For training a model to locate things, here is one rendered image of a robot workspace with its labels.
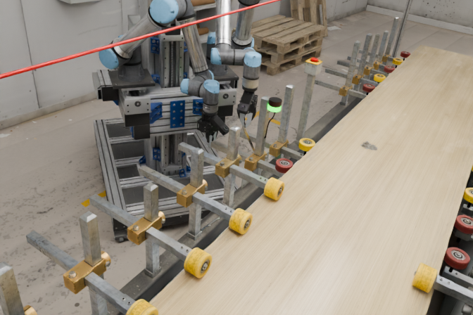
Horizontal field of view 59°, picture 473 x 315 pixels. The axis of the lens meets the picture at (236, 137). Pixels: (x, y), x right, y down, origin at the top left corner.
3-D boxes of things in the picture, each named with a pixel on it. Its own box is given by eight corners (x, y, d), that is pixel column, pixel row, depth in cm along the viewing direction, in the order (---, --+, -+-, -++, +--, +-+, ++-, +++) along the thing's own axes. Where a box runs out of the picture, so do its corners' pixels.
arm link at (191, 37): (173, -10, 206) (200, 84, 224) (162, -6, 197) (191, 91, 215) (193, -15, 201) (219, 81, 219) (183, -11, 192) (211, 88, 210)
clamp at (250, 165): (243, 168, 203) (244, 159, 200) (257, 156, 213) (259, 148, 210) (253, 172, 200) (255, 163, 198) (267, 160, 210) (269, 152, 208)
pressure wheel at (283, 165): (269, 182, 198) (272, 162, 193) (277, 174, 204) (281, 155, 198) (284, 188, 195) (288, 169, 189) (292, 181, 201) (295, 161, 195)
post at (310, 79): (293, 143, 251) (306, 72, 229) (298, 140, 255) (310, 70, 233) (300, 145, 249) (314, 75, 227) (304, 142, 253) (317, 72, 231)
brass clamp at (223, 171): (213, 173, 179) (214, 163, 177) (231, 160, 189) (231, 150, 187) (225, 178, 177) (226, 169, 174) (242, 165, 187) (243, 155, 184)
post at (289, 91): (274, 164, 233) (286, 84, 209) (276, 161, 236) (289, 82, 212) (279, 166, 232) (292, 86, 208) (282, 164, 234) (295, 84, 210)
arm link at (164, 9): (123, 66, 224) (192, 8, 194) (106, 75, 212) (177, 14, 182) (109, 48, 222) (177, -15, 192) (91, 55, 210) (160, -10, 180)
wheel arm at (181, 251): (89, 204, 154) (88, 196, 152) (96, 200, 157) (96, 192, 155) (196, 268, 132) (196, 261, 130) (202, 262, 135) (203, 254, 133)
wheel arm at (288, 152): (236, 136, 236) (236, 130, 234) (238, 134, 238) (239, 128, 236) (305, 164, 217) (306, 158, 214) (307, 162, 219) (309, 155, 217)
